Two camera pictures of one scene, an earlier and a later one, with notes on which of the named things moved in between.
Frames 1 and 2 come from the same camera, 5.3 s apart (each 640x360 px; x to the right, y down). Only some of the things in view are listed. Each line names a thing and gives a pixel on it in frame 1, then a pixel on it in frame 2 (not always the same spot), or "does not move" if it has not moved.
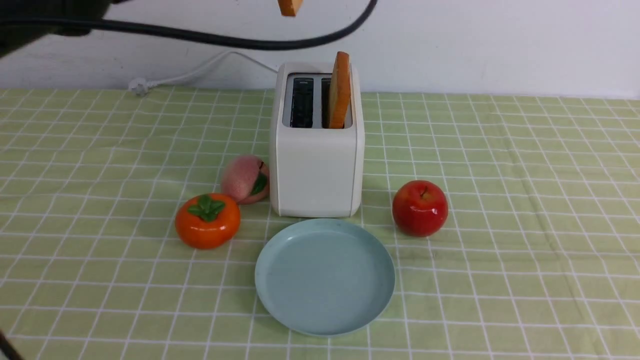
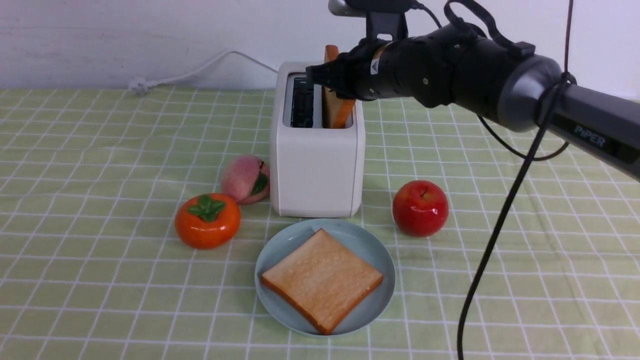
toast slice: [289, 8] to [321, 282]
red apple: [419, 208] does not move
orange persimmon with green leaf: [208, 221] does not move
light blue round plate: [324, 277] does not move
